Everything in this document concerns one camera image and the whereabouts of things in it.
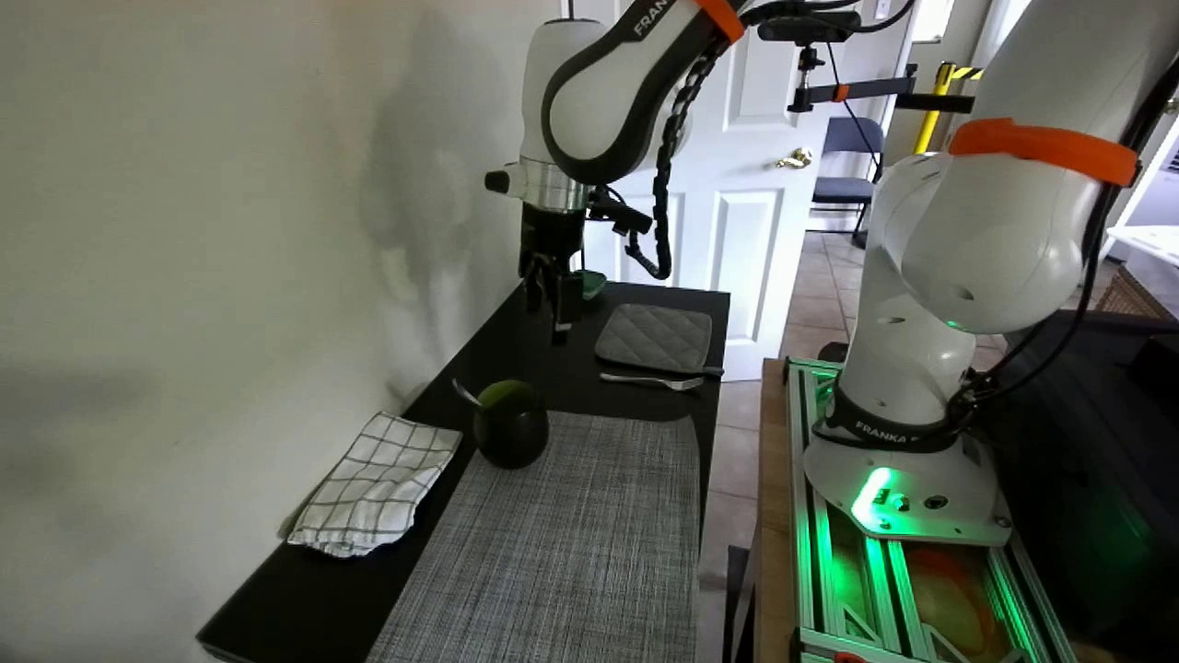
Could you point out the black table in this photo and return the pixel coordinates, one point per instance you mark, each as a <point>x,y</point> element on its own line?
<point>500,353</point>

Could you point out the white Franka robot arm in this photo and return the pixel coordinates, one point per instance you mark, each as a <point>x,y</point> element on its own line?
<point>982,244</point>

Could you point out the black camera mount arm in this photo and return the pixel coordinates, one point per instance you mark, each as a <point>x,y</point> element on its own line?
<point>858,89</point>

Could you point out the silver fork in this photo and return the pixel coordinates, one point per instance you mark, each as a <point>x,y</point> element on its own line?
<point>649,380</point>

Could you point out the dark green mug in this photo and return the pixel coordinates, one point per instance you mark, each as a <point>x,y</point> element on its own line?
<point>513,428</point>

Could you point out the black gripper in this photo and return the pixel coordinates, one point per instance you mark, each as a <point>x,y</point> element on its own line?
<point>549,239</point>

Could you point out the silver spoon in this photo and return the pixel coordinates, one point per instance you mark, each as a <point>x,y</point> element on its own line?
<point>464,394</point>

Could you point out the grey woven placemat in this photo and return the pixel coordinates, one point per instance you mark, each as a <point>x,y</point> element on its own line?
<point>566,555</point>

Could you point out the white checkered dish towel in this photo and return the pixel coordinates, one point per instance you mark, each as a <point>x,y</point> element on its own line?
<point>371,485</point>

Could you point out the white panel door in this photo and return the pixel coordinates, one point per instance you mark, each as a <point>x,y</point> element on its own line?
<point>738,244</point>

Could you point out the yellow black striped pole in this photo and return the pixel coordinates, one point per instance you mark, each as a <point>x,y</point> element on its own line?
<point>937,112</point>

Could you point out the grey quilted pot holder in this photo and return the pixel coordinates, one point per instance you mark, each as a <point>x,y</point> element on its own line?
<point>656,335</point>

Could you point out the black stereo camera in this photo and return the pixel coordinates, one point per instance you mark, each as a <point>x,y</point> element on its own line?
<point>814,28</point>

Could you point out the blue chair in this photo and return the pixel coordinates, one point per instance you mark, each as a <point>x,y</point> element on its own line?
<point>850,185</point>

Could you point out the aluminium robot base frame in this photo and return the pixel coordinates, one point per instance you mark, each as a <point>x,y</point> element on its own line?
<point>814,577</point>

